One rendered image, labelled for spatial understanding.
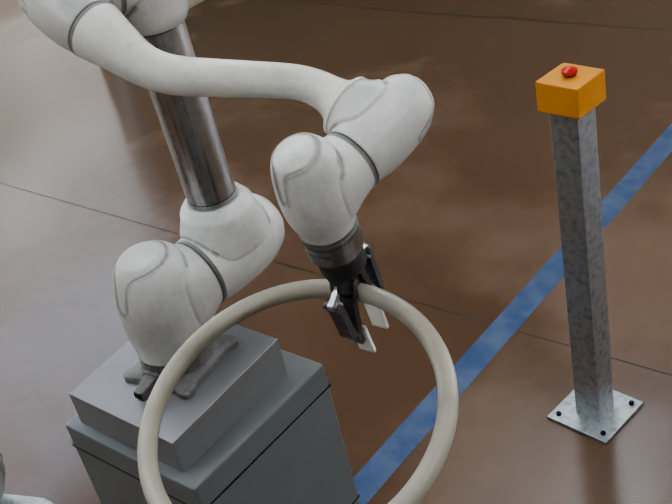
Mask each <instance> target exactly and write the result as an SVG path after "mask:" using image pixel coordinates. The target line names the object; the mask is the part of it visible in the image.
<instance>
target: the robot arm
mask: <svg viewBox="0 0 672 504"><path fill-rule="evenodd" d="M17 2H18V4H19V6H20V7H21V9H22V10H23V12H24V13H25V15H26V16H27V17H28V18H29V20H30V21H31V22H32V23H33V24H34V25H35V26H36V27H37V28H38V29H39V30H40V31H41V32H42V33H44V34H45V35H46V36H47V37H48V38H50V39H51V40H52V41H53V42H55V43H56V44H57V45H59V46H61V47H63V48H64V49H66V50H68V51H70V52H72V53H73V54H75V55H76V56H78V57H80V58H81V59H83V60H86V61H88V62H90V63H92V64H95V65H97V66H99V67H101V68H103V69H105V70H107V71H109V72H111V73H113V74H115V75H117V76H119V77H121V78H123V79H125V80H127V81H129V82H131V83H133V84H135V85H137V86H140V87H142V88H145V89H148V90H149V92H150V95H151V98H152V101H153V104H154V107H155V110H156V112H157V115H158V118H159V121H160V124H161V127H162V130H163V133H164V136H165V138H166V141H167V144H168V147H169V150H170V153H171V156H172V159H173V161H174V164H175V167H176V170H177V173H178V176H179V179H180V182H181V185H182V187H183V190H184V193H185V196H186V199H185V200H184V202H183V204H182V207H181V209H180V238H181V239H180V240H178V241H177V242H176V243H175V244H172V243H170V242H167V241H162V240H149V241H145V242H141V243H138V244H135V245H133V246H131V247H130V248H128V249H127V250H126V251H125V252H124V253H123V254H122V255H121V256H120V257H119V259H118V261H117V262H116V264H115V266H114V269H113V276H112V290H113V298H114V303H115V307H116V310H117V313H118V316H119V319H120V321H121V324H122V326H123V329H124V331H125V333H126V335H127V337H128V339H129V341H130V343H131V345H132V346H133V348H134V349H135V351H136V353H137V355H138V357H139V359H138V360H137V361H136V362H135V363H134V364H133V365H132V366H130V367H129V368H128V369H126V370H125V371H124V373H123V377H124V379H125V381H126V382H127V383H139V384H138V386H137V387H136V389H135V391H134V396H135V398H137V399H138V401H141V402H144V401H146V400H148V398H149V396H150V394H151V391H152V389H153V387H154V385H155V383H156V381H157V379H158V378H159V376H160V374H161V373H162V371H163V369H164V368H165V366H166V365H167V364H168V362H169V361H170V359H171V358H172V357H173V355H174V354H175V353H176V352H177V350H178V349H179V348H180V347H181V346H182V345H183V344H184V343H185V342H186V340H187V339H188V338H189V337H190V336H191V335H193V334H194V333H195V332H196V331H197V330H198V329H199V328H200V327H201V326H203V325H204V324H205V323H206V322H208V321H209V320H210V319H212V317H213V316H214V314H215V312H216V311H217V309H218V308H219V306H220V304H221V303H223V302H224V301H225V300H227V299H228V298H230V297H232V296H233V295H235V294H236V293H237V292H239V291H240V290H241V289H243V288H244V287H245V286H247V285H248V284H249V283H250V282H251V281H252V280H254V279H255V278H256V277H257V276H258V275H259V274H260V273H262V272H263V271H264V270H265V269H266V268H267V267H268V266H269V264H270V263H271V262H272V261H273V259H274V258H275V256H276V255H277V253H278V252H279V250H280V248H281V245H282V243H283V240H284V236H285V229H284V222H283V219H282V216H281V214H280V213H279V211H278V210H277V208H276V207H275V206H274V205H273V204H272V203H271V202H270V201H269V200H268V199H266V198H265V197H263V196H260V195H258V194H254V193H251V191H250V190H249V189H248V188H247V187H245V186H243V185H241V184H239V183H237V182H235V181H234V179H233V176H232V173H231V169H230V166H229V163H228V160H227V156H226V153H225V150H224V147H223V143H222V140H221V137H220V134H219V130H218V127H217V124H216V121H215V117H214V114H213V111H212V108H211V104H210V101H209V98H208V97H226V98H275V99H290V100H296V101H300V102H303V103H306V104H308V105H310V106H312V107H313V108H315V109H316V110H317V111H318V112H319V113H320V114H321V116H322V117H323V129H324V132H325V133H326V134H327V135H326V136H325V137H324V138H322V137H320V136H318V135H315V134H312V133H307V132H301V133H296V134H293V135H291V136H289V137H287V138H285V139H284V140H283V141H281V142H280V143H279V144H278V145H277V147H276V148H275V149H274V151H273V153H272V156H271V161H270V171H271V179H272V184H273V188H274V192H275V195H276V198H277V201H278V204H279V206H280V208H281V211H282V213H283V215H284V217H285V219H286V220H287V222H288V223H289V225H290V227H291V228H292V229H293V230H294V231H295V232H296V233H297V234H298V235H299V238H300V240H301V242H302V244H303V246H304V248H305V250H306V252H307V254H308V257H309V258H310V260H311V261H312V262H313V263H314V264H316V265H318V267H319V270H320V272H321V274H322V275H323V276H324V277H325V278H326V279H327V280H328V282H329V286H330V291H331V293H332V294H331V297H330V300H329V302H328V301H325V302H324V303H323V308H324V309H326V310H327V311H328V312H329V314H330V316H331V318H332V320H333V322H334V324H335V326H336V328H337V330H338V332H339V334H340V336H341V337H345V338H348V339H352V340H354V342H355V343H357V344H358V346H359V348H360V349H361V350H365V351H369V352H372V353H375V352H376V348H375V346H374V343H373V341H372V338H371V336H370V334H369V331H368V329H367V327H366V326H365V325H362V322H361V317H360V312H359V307H358V302H357V299H358V298H359V294H358V289H357V287H358V285H359V284H360V283H365V284H369V285H372V286H375V287H378V288H381V289H383V288H384V281H383V278H382V275H381V273H380V270H379V267H378V264H377V261H376V259H375V254H374V246H373V245H369V244H364V235H363V232H362V230H361V227H360V224H359V222H358V218H357V215H356V213H357V212H358V210H359V208H360V206H361V204H362V203H363V201H364V199H365V198H366V196H367V195H368V193H369V192H370V191H371V190H372V188H373V187H374V186H375V185H376V184H377V183H378V182H380V181H381V180H382V179H383V178H385V177H386V176H388V175H389V174H391V173H392V172H393V171H394V170H395V169H396V168H397V167H399V166H400V165H401V164H402V163H403V162H404V161H405V160H406V158H407V157H408V156H409V155H410V154H411V153H412V152H413V151H414V149H415V148H416V147H417V146H418V145H419V143H420V142H421V141H422V139H423V138H424V136H425V135H426V133H427V132H428V130H429V128H430V126H431V123H432V117H433V113H434V98H433V96H432V93H431V92H430V90H429V88H428V87H427V86H426V84H425V83H424V82H423V81H422V80H420V79H419V78H417V77H415V76H412V75H410V74H395V75H390V76H388V77H386V78H384V79H383V80H380V79H376V80H370V79H366V78H364V77H357V78H354V79H352V80H345V79H342V78H340V77H337V76H335V75H333V74H330V73H328V72H325V71H323V70H320V69H316V68H313V67H309V66H305V65H299V64H291V63H279V62H264V61H247V60H231V59H214V58H198V57H196V56H195V52H194V49H193V46H192V42H191V39H190V36H189V33H188V29H187V26H186V23H185V19H186V17H187V14H188V10H189V0H17ZM238 345H239V341H238V338H237V336H235V335H231V334H221V335H220V336H218V337H217V338H216V339H215V340H214V341H212V342H211V343H210V344H209V345H208V346H207V347H206V348H205V349H204V350H203V351H202V352H201V353H200V354H199V355H198V356H197V357H196V358H195V359H194V361H193V362H192V363H191V364H190V366H189V367H188V368H187V370H186V371H185V372H184V374H183V375H182V377H181V378H180V380H179V381H178V383H177V385H176V387H175V388H174V390H173V392H172V394H175V395H177V396H178V397H179V398H180V399H182V400H188V399H191V398H192V397H193V396H194V395H195V394H196V392H197V389H198V388H199V386H200V385H201V384H202V383H203V381H204V380H205V379H206V378H207V377H208V376H209V375H210V373H211V372H212V371H213V370H214V369H215V368H216V367H217V365H218V364H219V363H220V362H221V361H222V360H223V359H224V358H225V356H226V355H227V354H228V353H229V352H231V351H232V350H233V349H235V348H236V347H237V346H238Z"/></svg>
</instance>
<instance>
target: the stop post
mask: <svg viewBox="0 0 672 504"><path fill-rule="evenodd" d="M566 66H575V67H577V68H578V72H577V74H575V75H572V76H564V75H562V73H561V69H562V68H564V67H566ZM535 86H536V96H537V107H538V111H541V112H545V113H550V123H551V134H552V145H553V156H554V168H555V179H556V190H557V201H558V212H559V224H560V235H561V246H562V257H563V268H564V280H565V291H566V302H567V313H568V324H569V335H570V347H571V358H572V369H573V380H574V390H573V391H572V392H571V393H570V394H569V395H568V396H567V397H566V398H565V399H564V400H563V401H562V402H561V403H560V404H559V405H558V406H557V407H556V408H555V409H554V410H553V411H552V412H551V413H550V414H549V415H548V416H547V418H548V419H550V420H552V421H554V422H556V423H559V424H561V425H563V426H565V427H567V428H570V429H572V430H574V431H576V432H579V433H581V434H583V435H585V436H587V437H590V438H592V439H594V440H596V441H599V442H601V443H603V444H605V445H607V444H608V442H609V441H610V440H611V439H612V438H613V437H614V436H615V435H616V434H617V433H618V432H619V431H620V429H621V428H622V427H623V426H624V425H625V424H626V423H627V422H628V421H629V420H630V419H631V417H632V416H633V415H634V414H635V413H636V412H637V411H638V410H639V409H640V408H641V407H642V405H643V402H642V401H639V400H637V399H634V398H632V397H630V396H627V395H625V394H622V393H620V392H617V391H615V390H613V384H612V368H611V352H610V336H609V319H608V303H607V287H606V271H605V255H604V239H603V223H602V207H601V191H600V175H599V159H598V143H597V126H596V110H595V107H596V106H597V105H599V104H600V103H601V102H603V101H604V100H605V99H606V83H605V70H604V69H599V68H593V67H587V66H581V65H575V64H569V63H562V64H560V65H559V66H558V67H556V68H555V69H553V70H552V71H550V72H549V73H547V74H546V75H545V76H543V77H542V78H540V79H539V80H537V81H536V83H535Z"/></svg>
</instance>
